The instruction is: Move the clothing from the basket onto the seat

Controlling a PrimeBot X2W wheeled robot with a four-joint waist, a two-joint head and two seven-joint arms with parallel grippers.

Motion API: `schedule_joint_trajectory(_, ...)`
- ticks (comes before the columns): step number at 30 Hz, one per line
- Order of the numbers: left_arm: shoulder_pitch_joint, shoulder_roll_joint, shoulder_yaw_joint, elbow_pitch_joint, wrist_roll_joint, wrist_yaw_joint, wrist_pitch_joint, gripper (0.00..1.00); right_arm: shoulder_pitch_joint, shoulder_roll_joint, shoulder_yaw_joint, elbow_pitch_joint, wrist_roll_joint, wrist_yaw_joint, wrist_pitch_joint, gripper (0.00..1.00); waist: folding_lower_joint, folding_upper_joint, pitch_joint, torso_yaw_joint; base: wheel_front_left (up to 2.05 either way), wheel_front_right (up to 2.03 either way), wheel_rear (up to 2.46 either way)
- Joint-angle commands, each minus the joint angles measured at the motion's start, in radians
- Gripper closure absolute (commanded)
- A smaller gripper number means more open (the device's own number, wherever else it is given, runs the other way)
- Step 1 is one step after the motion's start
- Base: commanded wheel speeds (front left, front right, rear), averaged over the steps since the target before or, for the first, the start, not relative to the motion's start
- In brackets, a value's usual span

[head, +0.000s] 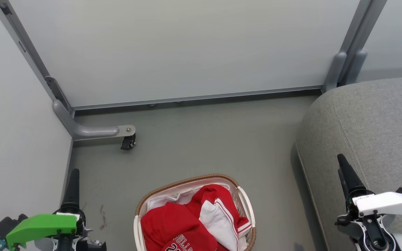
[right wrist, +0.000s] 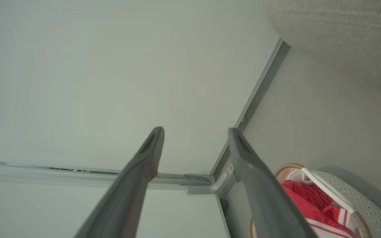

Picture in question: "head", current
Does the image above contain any grey partition bottom rail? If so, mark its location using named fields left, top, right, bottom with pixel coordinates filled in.
left=71, top=85, right=324, bottom=111

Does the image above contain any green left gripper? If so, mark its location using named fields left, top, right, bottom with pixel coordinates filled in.
left=6, top=169, right=93, bottom=251

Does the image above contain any white cloth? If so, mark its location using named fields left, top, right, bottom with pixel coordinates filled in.
left=147, top=188, right=201, bottom=212

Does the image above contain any red jersey with white lettering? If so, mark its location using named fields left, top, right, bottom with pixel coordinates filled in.
left=141, top=201, right=230, bottom=251

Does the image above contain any black caster wheel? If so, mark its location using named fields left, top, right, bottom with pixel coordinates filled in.
left=120, top=134, right=136, bottom=151

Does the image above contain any grey partition leg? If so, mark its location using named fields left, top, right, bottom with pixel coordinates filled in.
left=322, top=0, right=372, bottom=93
left=344, top=0, right=387, bottom=86

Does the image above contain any grey partition foot with caster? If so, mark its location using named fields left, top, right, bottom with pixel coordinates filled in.
left=53, top=99, right=136, bottom=142

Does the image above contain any grey partition post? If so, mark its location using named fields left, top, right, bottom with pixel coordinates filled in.
left=0, top=0, right=72, bottom=113

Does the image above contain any red garment with white stripes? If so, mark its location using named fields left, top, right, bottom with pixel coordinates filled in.
left=187, top=184, right=252, bottom=251

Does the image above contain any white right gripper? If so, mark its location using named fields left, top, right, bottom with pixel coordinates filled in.
left=335, top=153, right=402, bottom=242

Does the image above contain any grey fabric sofa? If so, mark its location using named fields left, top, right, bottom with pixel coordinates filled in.
left=296, top=77, right=402, bottom=251

